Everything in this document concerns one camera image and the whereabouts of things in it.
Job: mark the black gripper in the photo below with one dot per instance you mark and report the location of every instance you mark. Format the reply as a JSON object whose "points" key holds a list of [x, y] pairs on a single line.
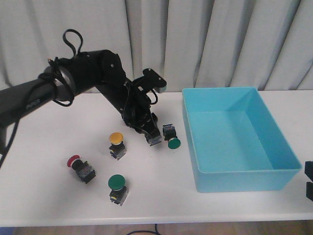
{"points": [[134, 109], [309, 173]]}

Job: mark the yellow button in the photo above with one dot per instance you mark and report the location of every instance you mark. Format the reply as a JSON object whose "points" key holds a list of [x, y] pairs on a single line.
{"points": [[117, 148]]}

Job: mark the light blue plastic box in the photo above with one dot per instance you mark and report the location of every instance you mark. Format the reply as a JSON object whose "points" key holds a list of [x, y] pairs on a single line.
{"points": [[234, 142]]}

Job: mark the white pleated curtain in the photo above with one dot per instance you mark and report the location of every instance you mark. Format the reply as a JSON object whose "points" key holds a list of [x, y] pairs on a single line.
{"points": [[267, 44]]}

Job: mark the green button far switch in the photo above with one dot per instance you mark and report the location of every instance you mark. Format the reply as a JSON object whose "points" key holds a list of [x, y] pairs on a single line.
{"points": [[170, 135]]}

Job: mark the green button switch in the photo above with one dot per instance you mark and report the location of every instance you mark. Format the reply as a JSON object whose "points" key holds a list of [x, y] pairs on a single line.
{"points": [[170, 135], [119, 191]]}

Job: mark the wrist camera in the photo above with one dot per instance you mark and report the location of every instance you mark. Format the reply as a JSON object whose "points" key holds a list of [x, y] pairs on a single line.
{"points": [[150, 81]]}

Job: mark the green button near switch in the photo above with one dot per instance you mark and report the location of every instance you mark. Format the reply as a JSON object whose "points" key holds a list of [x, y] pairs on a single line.
{"points": [[119, 191]]}

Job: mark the red button left switch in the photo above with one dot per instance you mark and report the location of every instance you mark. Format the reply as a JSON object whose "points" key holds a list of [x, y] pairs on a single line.
{"points": [[83, 170]]}

